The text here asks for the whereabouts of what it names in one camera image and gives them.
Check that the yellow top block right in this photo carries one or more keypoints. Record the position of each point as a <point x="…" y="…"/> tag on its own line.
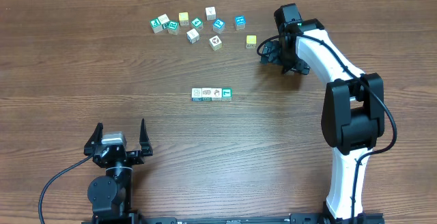
<point x="251" y="41"/>

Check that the blue top block right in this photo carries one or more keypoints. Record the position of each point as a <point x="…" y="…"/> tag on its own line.
<point x="240" y="22"/>

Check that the white block green edge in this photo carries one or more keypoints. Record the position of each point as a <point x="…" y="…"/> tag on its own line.
<point x="206" y="94"/>

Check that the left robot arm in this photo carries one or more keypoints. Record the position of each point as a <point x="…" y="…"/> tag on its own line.
<point x="111" y="194"/>

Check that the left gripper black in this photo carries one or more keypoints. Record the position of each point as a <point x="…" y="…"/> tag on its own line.
<point x="138" y="156"/>

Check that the white top block green side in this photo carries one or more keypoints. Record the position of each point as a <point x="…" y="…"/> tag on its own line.
<point x="164" y="20"/>

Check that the white block blue edge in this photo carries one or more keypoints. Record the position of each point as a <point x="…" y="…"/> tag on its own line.
<point x="196" y="94"/>

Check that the yellow block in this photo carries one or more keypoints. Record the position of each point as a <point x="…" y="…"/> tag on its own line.
<point x="184" y="19"/>
<point x="251" y="41"/>

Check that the white block blue side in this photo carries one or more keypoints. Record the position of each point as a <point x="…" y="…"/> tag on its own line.
<point x="192" y="36"/>

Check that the small green top block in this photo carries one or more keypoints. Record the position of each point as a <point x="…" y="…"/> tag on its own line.
<point x="197" y="24"/>

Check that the blue P block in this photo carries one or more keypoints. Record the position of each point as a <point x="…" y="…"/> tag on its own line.
<point x="218" y="26"/>

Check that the white block monkey picture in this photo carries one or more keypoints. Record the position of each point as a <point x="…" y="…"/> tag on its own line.
<point x="217" y="94"/>

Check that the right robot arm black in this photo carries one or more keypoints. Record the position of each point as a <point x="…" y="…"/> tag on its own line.
<point x="353" y="111"/>

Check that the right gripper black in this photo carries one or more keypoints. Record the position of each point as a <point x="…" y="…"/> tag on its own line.
<point x="300" y="65"/>

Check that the yellow top block rear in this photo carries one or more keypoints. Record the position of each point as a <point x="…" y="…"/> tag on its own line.
<point x="184" y="19"/>

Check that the white top block rear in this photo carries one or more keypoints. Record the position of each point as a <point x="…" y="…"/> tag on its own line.
<point x="210" y="13"/>

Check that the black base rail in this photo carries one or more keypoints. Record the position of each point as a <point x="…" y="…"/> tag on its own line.
<point x="291" y="219"/>

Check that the white block animal picture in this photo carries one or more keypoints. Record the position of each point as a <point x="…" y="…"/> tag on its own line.
<point x="215" y="43"/>

